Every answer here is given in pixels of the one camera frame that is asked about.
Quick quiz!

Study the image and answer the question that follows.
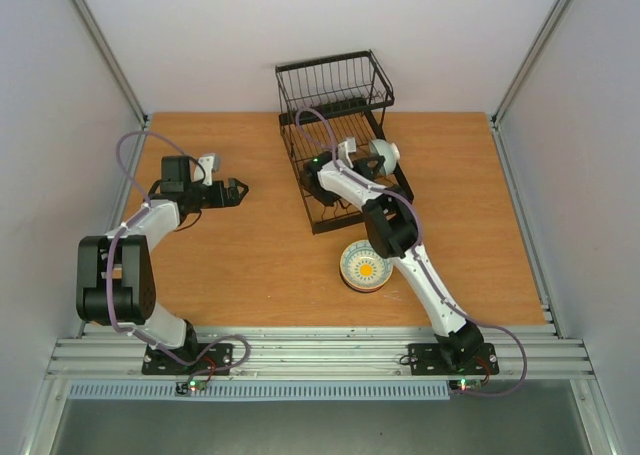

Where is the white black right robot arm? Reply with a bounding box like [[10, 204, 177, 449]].
[[300, 151, 484, 372]]

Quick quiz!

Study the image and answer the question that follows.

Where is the pale green glazed bowl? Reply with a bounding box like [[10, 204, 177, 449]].
[[368, 138, 400, 176]]

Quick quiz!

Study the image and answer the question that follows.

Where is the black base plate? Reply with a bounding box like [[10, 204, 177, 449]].
[[400, 343, 500, 376], [141, 343, 234, 376]]

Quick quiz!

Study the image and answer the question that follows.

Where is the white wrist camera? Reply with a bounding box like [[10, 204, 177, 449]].
[[194, 153, 220, 186], [337, 137, 357, 168]]

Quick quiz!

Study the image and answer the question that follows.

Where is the right small circuit board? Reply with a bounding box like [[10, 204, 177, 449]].
[[449, 378, 488, 392]]

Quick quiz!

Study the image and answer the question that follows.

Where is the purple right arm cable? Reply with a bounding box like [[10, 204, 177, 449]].
[[294, 107, 529, 401]]

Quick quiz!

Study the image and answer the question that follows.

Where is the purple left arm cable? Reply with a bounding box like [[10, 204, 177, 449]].
[[106, 129, 201, 366]]

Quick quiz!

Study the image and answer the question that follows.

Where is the small circuit board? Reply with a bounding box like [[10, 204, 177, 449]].
[[175, 380, 208, 396], [449, 378, 488, 392]]

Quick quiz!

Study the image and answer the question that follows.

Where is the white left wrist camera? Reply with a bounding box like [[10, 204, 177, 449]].
[[194, 153, 220, 186]]

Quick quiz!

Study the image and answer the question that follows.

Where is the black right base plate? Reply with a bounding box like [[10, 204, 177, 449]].
[[400, 343, 500, 376]]

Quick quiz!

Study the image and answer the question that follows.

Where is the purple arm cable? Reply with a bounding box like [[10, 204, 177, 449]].
[[294, 107, 529, 401], [106, 129, 201, 366]]

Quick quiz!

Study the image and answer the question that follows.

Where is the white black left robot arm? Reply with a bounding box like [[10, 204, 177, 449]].
[[76, 154, 249, 373]]

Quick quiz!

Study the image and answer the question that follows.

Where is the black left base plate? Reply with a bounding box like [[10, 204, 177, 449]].
[[141, 343, 234, 376]]

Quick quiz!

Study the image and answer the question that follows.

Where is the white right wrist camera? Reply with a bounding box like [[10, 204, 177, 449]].
[[337, 137, 357, 168]]

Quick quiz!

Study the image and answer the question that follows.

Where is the left small circuit board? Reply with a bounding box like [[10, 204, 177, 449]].
[[175, 380, 208, 396]]

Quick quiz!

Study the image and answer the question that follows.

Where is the black wire dish rack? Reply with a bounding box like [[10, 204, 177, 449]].
[[275, 50, 414, 234]]

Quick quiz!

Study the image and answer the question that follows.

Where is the grey slotted cable duct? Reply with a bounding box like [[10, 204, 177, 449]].
[[68, 380, 450, 402]]

